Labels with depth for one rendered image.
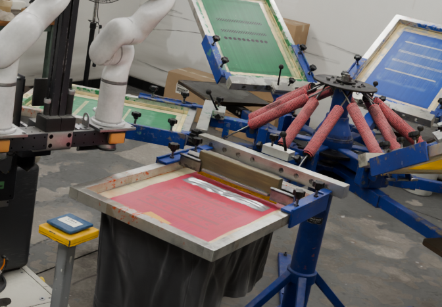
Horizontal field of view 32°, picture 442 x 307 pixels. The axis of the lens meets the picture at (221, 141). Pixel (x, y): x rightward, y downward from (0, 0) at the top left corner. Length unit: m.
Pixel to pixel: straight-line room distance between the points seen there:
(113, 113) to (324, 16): 4.63
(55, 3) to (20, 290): 1.40
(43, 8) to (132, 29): 0.34
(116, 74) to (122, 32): 0.20
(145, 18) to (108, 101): 0.34
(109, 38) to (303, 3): 4.80
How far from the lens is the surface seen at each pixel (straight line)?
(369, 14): 7.02
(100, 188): 2.63
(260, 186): 2.81
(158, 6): 2.62
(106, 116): 2.76
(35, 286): 3.42
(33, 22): 2.39
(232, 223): 2.57
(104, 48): 2.64
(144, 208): 2.57
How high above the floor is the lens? 1.91
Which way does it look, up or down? 16 degrees down
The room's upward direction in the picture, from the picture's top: 11 degrees clockwise
